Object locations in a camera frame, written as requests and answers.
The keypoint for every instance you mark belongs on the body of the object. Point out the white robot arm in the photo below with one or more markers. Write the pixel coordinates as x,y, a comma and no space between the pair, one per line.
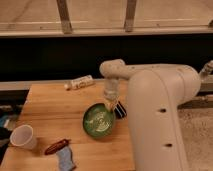
154,93

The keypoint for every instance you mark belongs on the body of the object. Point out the red brown sausage toy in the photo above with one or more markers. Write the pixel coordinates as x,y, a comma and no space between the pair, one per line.
56,146

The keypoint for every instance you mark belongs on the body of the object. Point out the black striped block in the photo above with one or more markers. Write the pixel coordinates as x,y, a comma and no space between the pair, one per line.
120,111

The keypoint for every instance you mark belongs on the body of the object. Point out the white paper cup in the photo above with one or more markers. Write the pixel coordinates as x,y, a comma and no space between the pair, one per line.
23,137

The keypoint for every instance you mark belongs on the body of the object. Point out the white tube bottle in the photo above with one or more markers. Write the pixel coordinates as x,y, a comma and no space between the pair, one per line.
79,83

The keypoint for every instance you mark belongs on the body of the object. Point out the green ceramic bowl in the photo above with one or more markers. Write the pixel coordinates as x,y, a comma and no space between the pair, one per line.
98,121

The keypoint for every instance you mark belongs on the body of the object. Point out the cream tool tip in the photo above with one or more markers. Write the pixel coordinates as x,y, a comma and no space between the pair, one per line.
110,104

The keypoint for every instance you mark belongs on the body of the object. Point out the blue grey sponge cloth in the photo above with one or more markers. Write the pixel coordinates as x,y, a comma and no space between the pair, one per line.
65,159

